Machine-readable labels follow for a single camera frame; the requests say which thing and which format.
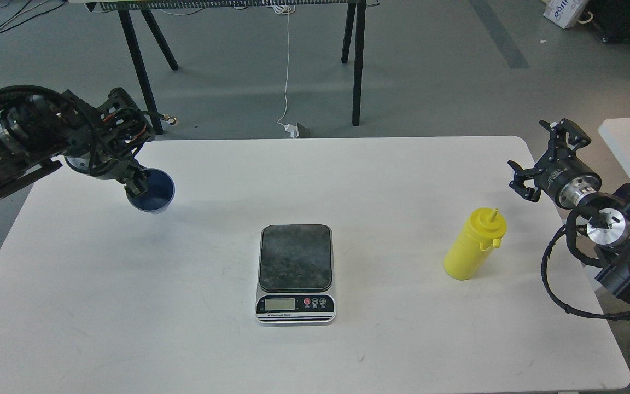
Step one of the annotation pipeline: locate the white cardboard box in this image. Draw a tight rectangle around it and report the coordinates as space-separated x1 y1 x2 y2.
543 0 590 30

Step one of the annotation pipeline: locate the yellow squeeze bottle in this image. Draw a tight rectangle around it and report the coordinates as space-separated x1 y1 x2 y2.
443 207 508 280

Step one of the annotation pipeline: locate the blue ribbed cup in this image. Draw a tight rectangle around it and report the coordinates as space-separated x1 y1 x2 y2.
126 168 175 214

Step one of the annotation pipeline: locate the white power adapter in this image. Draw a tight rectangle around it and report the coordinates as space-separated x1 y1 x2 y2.
278 123 312 139

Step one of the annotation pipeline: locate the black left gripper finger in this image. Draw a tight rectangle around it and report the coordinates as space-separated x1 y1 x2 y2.
124 167 149 199

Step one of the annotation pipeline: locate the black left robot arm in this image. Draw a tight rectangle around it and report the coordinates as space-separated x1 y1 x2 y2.
0 85 155 200

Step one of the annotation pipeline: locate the black trestle table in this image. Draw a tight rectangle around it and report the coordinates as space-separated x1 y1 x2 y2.
68 0 380 136

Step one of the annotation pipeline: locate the white hanging cable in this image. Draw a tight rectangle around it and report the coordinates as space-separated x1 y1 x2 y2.
276 4 294 128

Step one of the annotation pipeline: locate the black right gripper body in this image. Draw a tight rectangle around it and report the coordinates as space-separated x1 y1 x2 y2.
539 155 602 210

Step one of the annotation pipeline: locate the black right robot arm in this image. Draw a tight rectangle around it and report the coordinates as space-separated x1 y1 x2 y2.
508 119 630 321

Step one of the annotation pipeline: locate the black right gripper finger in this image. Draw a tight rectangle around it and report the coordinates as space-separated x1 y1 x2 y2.
507 160 548 202
538 119 592 167

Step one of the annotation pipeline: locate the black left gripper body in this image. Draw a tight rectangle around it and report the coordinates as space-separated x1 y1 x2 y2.
67 88 156 183

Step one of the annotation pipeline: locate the digital kitchen scale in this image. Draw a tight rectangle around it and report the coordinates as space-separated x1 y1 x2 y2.
255 224 336 325

